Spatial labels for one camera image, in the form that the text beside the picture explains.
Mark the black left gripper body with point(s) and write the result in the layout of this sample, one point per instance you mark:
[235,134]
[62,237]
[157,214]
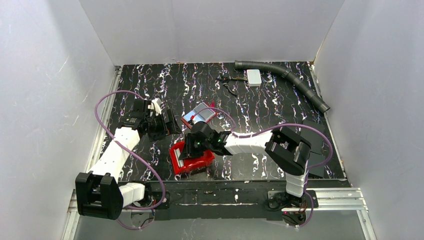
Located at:
[168,122]

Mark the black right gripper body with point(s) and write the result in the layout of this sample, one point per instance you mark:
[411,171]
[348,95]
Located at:
[191,148]

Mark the red plastic bin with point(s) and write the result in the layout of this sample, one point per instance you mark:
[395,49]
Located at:
[181,166]

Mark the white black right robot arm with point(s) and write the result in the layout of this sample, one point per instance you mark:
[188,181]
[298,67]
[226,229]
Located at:
[285,147]

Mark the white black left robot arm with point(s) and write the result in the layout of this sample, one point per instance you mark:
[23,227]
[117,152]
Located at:
[98,191]

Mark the upper black card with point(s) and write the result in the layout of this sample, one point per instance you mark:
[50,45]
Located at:
[315,139]

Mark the black grey pliers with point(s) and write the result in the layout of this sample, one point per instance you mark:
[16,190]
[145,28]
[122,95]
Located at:
[226,79]

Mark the white rectangular box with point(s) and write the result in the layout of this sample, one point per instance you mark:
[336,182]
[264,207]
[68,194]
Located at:
[253,77]

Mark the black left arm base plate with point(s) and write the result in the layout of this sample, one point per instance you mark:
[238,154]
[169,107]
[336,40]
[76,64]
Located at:
[152,197]

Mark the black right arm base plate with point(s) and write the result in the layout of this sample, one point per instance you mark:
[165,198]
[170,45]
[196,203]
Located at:
[278,200]

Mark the aluminium frame rail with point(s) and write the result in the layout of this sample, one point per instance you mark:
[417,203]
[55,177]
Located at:
[226,200]

